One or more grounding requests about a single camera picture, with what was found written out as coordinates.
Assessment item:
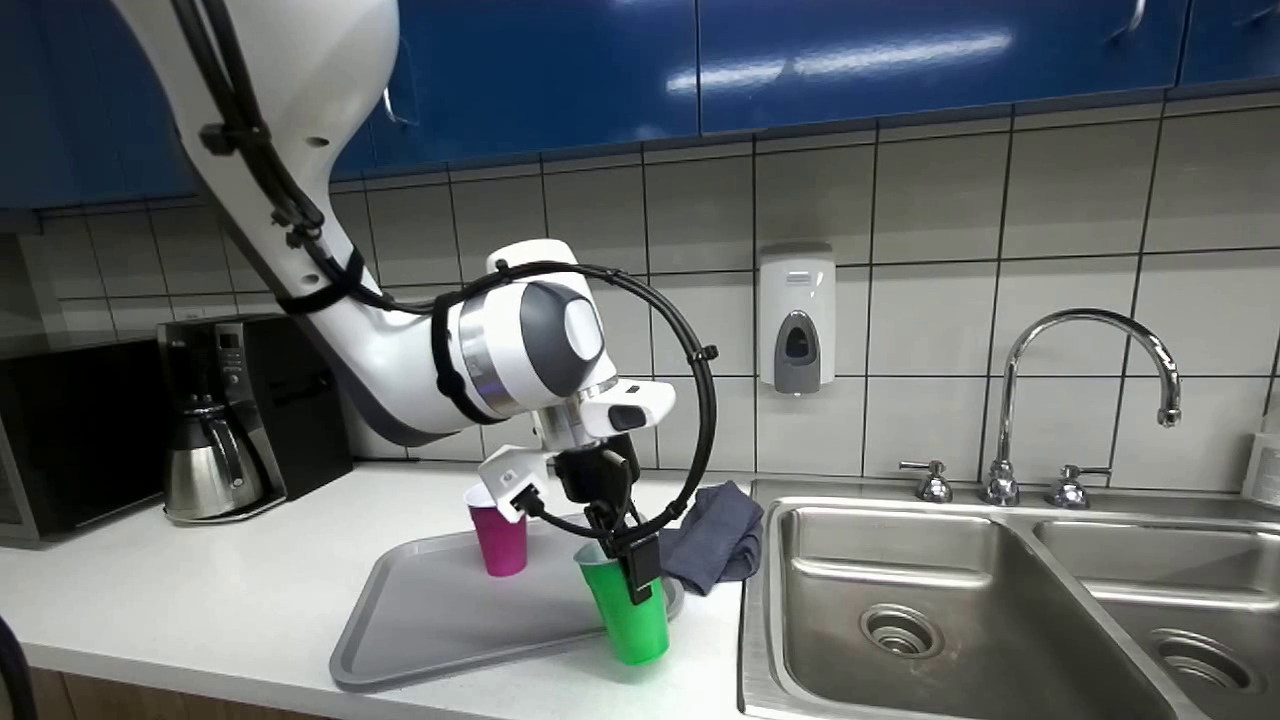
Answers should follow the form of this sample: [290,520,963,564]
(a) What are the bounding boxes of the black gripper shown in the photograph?
[546,435,667,608]

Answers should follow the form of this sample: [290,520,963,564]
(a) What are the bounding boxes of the green plastic cup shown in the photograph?
[571,538,676,668]

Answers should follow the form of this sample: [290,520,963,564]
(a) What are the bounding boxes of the magenta plastic cup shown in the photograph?
[462,485,530,579]

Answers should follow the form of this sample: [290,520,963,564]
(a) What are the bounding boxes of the dark grey cloth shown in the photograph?
[650,476,769,602]

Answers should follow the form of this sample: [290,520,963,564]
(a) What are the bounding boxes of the grey plastic tray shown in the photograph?
[326,525,686,694]

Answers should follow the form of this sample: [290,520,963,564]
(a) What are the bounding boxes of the stainless steel double sink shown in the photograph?
[736,479,1280,720]

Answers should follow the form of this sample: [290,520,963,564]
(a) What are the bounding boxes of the silver coffee pot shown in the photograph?
[156,311,357,529]

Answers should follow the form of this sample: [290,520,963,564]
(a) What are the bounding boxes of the chrome gooseneck faucet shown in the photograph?
[980,304,1187,512]

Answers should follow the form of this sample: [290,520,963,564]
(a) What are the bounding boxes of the stainless steel carafe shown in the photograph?
[163,398,272,529]

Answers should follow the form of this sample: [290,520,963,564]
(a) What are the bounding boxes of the blue glossy upper cabinets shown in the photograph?
[0,0,1280,211]

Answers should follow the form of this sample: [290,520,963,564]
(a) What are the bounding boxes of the black microwave oven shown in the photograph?
[0,334,176,552]

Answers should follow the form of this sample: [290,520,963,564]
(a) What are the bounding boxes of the clear soap bottle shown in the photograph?
[1235,345,1280,512]

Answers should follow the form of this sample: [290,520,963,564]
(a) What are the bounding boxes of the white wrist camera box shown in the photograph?
[476,442,558,529]

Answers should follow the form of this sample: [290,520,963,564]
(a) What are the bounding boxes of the chrome faucet handle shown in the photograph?
[1043,460,1116,512]
[897,458,956,510]

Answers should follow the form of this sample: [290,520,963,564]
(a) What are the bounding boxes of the white wall soap dispenser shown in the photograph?
[756,243,841,402]

